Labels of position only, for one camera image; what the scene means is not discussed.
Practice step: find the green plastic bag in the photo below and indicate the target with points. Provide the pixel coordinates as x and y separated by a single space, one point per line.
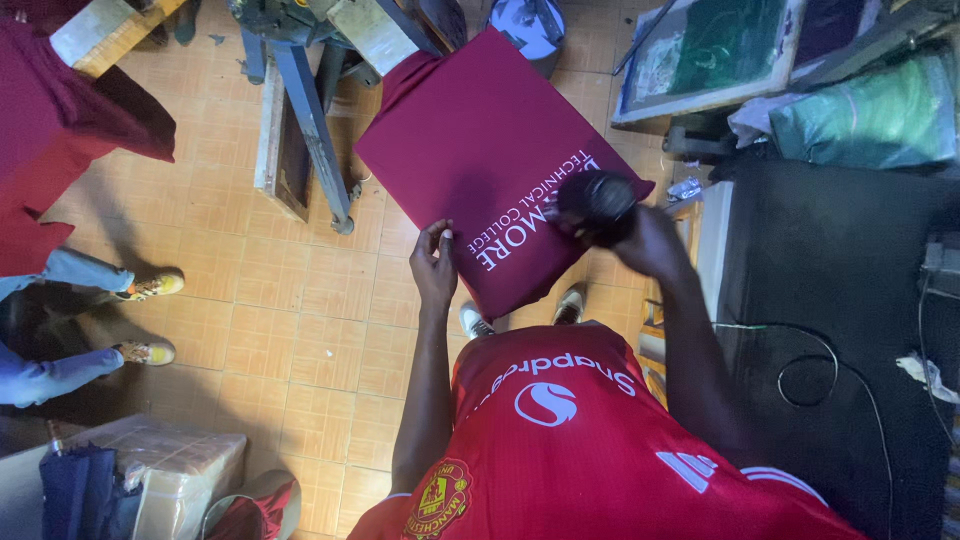
870 112

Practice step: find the blue metal printing press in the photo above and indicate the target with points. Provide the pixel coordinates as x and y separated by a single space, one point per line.
311 112

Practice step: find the person's left hand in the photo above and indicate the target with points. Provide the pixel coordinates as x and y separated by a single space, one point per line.
433 274

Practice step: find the white plastic bag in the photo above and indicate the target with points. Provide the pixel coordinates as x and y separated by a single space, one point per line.
750 116

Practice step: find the bucket with red cloth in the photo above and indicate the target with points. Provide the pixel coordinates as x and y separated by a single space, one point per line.
251 510

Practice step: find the grey device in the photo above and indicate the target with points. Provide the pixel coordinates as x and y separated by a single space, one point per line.
943 259

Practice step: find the maroon shirt with white print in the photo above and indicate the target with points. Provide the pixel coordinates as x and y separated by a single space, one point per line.
465 150

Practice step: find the wooden screen printing frame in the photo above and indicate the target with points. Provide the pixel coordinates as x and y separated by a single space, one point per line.
712 52

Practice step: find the person's white sneaker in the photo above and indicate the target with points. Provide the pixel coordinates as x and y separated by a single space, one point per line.
474 321
570 304

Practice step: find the person's right fingers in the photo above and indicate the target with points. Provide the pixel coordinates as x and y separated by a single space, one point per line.
609 234

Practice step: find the white rag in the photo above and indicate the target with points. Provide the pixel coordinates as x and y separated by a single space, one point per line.
922 369

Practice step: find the grey round bucket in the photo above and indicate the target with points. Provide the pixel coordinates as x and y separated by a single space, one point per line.
525 26

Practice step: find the wooden printing board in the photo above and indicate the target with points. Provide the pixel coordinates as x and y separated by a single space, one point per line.
112 34

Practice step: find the person's red jersey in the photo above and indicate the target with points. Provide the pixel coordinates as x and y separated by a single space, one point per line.
585 465

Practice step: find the wooden frame on floor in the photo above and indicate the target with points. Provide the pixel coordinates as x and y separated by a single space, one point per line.
289 161

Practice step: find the navy folded umbrella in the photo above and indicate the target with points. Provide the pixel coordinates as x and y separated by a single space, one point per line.
82 491

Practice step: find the plastic wrapped carton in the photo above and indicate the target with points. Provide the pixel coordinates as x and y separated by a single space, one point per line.
184 465

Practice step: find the plain maroon shirt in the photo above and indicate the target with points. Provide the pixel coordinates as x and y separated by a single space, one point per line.
52 127

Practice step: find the crumpled clear plastic wrapper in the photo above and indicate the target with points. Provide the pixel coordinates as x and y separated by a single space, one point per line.
684 187

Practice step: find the dark screen printing frame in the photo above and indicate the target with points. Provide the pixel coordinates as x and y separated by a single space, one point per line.
840 22

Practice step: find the person's right hand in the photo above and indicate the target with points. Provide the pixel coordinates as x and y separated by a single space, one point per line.
651 244

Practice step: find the black table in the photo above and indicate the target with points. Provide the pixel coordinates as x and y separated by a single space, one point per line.
825 247

